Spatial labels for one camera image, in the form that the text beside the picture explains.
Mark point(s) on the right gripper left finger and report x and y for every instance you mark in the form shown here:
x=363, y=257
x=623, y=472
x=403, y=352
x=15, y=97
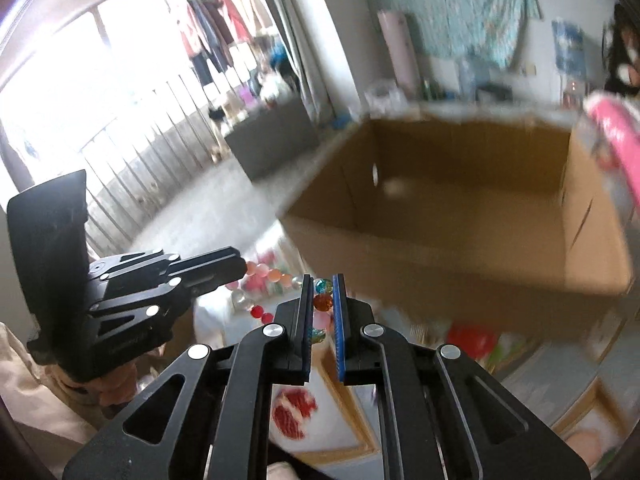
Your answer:
x=293, y=355

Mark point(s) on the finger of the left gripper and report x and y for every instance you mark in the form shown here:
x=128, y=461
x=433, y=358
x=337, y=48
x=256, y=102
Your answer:
x=216, y=268

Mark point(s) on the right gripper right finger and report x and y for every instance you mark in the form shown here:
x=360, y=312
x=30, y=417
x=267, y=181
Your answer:
x=358, y=361

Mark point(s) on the beige sleeve forearm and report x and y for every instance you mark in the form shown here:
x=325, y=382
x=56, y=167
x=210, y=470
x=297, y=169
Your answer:
x=54, y=426

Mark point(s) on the left hand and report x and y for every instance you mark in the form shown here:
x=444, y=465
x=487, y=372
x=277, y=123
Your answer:
x=109, y=393

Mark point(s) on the brown cardboard box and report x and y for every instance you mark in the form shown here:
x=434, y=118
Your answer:
x=505, y=225

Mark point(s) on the hanging clothes on rack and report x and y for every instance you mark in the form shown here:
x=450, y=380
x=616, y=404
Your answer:
x=239, y=70

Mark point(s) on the fruit pattern tablecloth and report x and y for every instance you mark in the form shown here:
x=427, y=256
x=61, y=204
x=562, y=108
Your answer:
x=442, y=416

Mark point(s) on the white plastic bag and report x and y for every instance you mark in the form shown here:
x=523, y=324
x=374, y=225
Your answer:
x=386, y=99

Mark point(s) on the pink rolled mat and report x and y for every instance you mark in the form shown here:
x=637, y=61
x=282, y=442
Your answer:
x=397, y=37

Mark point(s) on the pink white bedding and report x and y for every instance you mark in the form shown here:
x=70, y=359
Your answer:
x=618, y=120

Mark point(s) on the girl in white top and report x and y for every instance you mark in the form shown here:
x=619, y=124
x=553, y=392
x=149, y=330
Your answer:
x=623, y=55

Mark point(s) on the floral blue wall cloth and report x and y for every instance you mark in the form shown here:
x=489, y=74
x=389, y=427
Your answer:
x=486, y=29

